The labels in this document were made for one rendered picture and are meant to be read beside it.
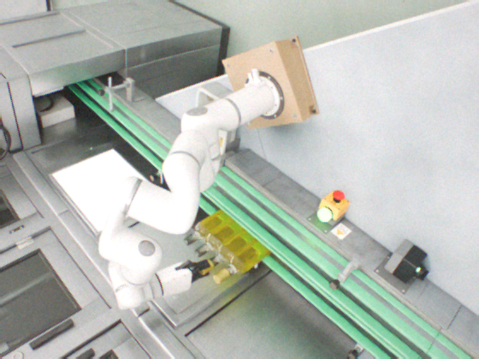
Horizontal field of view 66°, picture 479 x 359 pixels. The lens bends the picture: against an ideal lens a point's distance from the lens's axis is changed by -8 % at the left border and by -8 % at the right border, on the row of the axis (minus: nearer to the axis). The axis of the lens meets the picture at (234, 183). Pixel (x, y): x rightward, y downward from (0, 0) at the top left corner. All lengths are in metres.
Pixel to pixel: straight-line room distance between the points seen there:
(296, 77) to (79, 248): 0.96
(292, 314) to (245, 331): 0.18
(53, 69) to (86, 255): 0.85
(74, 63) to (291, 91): 1.10
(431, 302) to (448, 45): 0.71
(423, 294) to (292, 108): 0.67
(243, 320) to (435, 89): 0.92
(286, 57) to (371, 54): 0.24
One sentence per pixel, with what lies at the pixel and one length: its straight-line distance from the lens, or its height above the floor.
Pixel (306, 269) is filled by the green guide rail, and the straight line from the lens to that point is 1.28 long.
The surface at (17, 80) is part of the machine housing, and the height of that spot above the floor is 1.29.
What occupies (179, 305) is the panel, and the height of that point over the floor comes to 1.26.
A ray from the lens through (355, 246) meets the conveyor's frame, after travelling 1.27.
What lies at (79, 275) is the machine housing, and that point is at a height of 1.45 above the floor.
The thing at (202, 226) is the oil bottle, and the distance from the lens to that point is 1.36.
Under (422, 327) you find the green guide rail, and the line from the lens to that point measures 1.22.
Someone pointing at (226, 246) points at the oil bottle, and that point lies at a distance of 1.32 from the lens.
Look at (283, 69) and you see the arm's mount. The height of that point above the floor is 0.85.
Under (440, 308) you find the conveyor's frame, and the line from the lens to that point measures 1.27.
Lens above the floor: 1.73
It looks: 36 degrees down
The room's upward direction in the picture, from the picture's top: 119 degrees counter-clockwise
